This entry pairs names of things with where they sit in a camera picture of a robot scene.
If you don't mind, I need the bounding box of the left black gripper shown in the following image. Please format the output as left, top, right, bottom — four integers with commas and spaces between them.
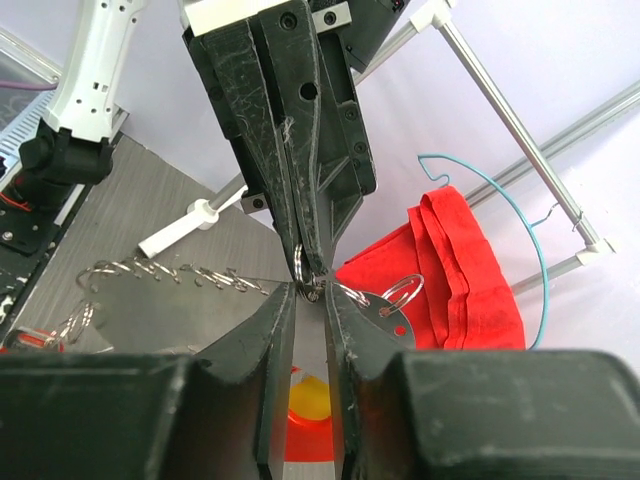
179, 1, 409, 273

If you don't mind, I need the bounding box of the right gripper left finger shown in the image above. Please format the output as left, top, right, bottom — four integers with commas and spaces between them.
1, 283, 296, 479

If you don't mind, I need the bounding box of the white cable duct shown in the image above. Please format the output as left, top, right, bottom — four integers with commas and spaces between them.
1, 91, 54, 163

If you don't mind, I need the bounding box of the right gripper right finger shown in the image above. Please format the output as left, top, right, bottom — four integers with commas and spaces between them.
326, 285, 639, 479

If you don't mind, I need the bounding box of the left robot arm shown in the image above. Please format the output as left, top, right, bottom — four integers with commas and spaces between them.
10, 1, 405, 277

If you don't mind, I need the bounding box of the teal clothes hanger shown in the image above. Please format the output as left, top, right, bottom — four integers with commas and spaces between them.
417, 152, 581, 351

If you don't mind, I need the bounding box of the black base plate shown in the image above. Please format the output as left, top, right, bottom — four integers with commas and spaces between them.
1, 185, 90, 335

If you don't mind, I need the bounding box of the white clothes rack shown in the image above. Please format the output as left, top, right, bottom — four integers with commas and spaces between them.
120, 1, 639, 291

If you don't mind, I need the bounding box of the red cloth on hanger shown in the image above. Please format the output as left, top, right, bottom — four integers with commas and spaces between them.
336, 187, 526, 350

